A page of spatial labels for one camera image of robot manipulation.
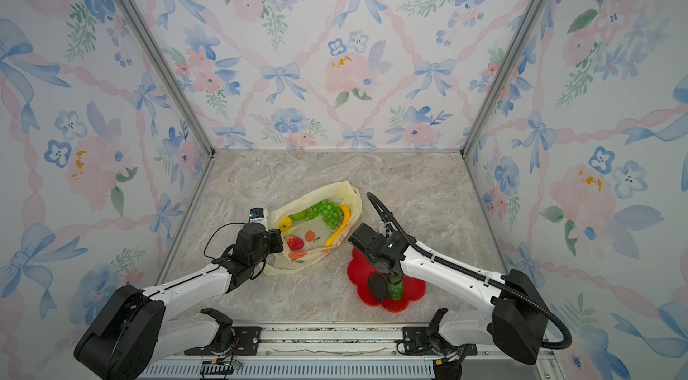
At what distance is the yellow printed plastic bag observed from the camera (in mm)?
865

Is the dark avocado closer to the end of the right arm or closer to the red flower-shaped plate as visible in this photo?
the red flower-shaped plate

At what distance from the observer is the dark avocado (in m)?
0.80

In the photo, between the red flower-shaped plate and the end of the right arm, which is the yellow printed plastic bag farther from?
the end of the right arm

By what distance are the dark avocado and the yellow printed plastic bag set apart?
0.54 feet
